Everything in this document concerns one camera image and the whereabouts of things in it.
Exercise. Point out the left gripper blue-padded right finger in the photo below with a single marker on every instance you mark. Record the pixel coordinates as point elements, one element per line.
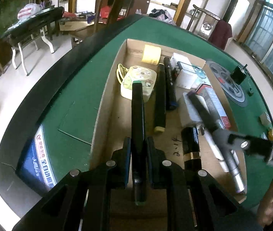
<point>155,158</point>

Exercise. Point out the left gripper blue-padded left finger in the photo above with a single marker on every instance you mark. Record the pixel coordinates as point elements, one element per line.
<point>120,172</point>

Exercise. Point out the black marker green cap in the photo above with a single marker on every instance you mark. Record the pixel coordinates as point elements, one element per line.
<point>138,151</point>

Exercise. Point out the black marker purple cap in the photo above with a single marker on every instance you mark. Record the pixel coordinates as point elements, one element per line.
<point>219,137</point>

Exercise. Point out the silver red 502 glue box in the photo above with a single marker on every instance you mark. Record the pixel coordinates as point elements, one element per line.
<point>214,105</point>

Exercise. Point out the black box gold band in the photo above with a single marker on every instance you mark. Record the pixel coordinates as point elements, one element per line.
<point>190,145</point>

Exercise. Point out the white square power adapter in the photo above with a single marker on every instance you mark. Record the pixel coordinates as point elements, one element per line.
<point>189,117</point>

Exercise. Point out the tall black box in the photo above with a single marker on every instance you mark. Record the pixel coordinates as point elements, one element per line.
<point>160,100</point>

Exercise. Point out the round grey control panel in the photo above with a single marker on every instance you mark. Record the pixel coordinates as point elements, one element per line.
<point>232,90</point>

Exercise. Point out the blue white flat package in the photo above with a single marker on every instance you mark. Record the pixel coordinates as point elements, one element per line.
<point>34,166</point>

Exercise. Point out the cream round-print device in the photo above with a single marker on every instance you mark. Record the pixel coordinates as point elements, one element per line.
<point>136,74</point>

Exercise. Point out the black cylindrical motor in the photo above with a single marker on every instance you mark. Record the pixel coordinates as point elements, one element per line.
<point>239,74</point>

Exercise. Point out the white blue medicine box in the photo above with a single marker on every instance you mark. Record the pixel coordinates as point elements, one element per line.
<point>182,71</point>

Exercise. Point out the teal cartoon tissue pack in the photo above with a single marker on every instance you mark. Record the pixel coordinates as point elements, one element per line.
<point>201,79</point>

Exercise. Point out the maroon cloth on chair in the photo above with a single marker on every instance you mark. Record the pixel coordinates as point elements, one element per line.
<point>220,35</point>

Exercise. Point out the wooden chair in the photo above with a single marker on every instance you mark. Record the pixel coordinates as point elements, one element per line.
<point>104,16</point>
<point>202,22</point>

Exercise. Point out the pile of clothes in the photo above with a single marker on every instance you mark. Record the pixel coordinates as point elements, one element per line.
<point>162,15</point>

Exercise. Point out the black folding table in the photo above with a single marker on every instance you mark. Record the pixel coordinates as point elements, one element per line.
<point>21,30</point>

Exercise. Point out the white plastic bag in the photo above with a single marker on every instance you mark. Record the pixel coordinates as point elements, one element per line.
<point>28,11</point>

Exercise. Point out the window with wooden frame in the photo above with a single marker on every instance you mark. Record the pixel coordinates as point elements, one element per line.
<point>256,36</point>

